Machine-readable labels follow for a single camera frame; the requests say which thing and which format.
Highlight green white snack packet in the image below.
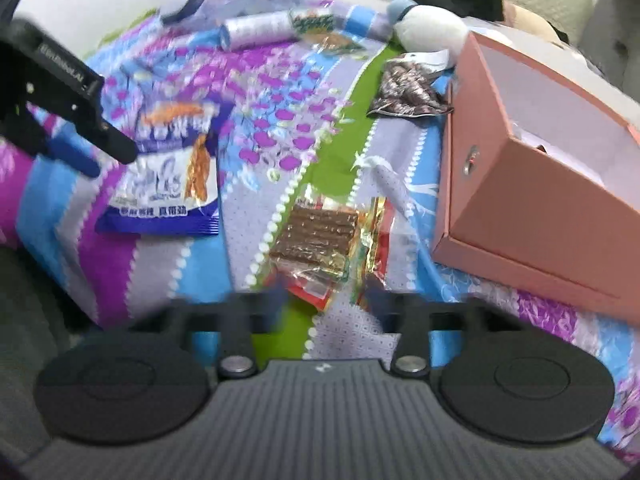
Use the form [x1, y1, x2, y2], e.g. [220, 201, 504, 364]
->
[291, 6, 335, 37]

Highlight beige pink pillow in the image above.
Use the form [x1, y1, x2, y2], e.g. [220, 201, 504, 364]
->
[501, 2, 572, 45]

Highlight clear packet brown sticks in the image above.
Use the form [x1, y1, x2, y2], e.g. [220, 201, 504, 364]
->
[264, 196, 388, 307]

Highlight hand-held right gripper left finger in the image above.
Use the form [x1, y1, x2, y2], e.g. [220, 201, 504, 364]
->
[162, 292, 288, 380]

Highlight silver white tube packet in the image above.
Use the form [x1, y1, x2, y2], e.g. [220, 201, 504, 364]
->
[219, 10, 297, 52]

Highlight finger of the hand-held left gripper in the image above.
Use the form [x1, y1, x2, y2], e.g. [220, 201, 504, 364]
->
[41, 136, 102, 179]
[74, 104, 139, 165]

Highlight pink cardboard box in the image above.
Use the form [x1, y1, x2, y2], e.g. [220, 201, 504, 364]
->
[431, 31, 640, 309]

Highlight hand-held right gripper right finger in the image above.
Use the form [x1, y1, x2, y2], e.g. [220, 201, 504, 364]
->
[365, 290, 503, 377]

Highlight colourful printed bedsheet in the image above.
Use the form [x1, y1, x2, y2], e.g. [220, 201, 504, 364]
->
[0, 0, 640, 463]

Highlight brown patterned snack packet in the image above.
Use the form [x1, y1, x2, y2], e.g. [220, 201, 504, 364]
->
[366, 56, 455, 119]

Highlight blue white snack packet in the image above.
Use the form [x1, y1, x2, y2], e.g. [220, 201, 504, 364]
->
[94, 99, 235, 237]

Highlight white blue plush toy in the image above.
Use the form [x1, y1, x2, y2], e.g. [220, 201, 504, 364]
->
[386, 0, 469, 69]

